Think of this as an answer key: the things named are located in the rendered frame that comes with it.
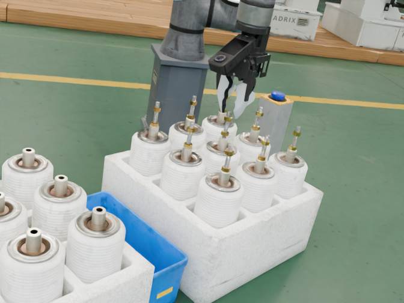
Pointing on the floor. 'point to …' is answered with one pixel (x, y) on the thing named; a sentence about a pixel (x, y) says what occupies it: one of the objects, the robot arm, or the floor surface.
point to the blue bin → (147, 247)
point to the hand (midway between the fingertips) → (228, 110)
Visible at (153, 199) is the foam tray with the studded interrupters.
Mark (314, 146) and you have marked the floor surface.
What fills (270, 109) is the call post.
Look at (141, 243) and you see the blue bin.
